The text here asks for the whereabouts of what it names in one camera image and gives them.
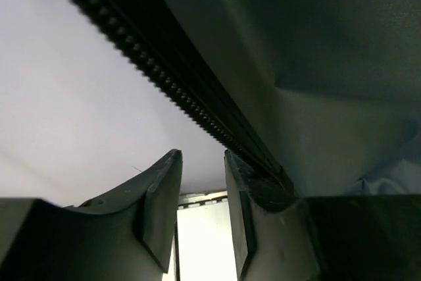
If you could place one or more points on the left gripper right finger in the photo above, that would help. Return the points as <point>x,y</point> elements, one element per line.
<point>280,237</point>

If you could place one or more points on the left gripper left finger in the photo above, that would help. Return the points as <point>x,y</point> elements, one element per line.
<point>123,234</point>

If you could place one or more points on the pink and teal suitcase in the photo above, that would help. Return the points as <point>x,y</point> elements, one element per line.
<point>322,96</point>

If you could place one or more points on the metal rail strip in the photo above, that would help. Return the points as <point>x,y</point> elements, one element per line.
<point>199,199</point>

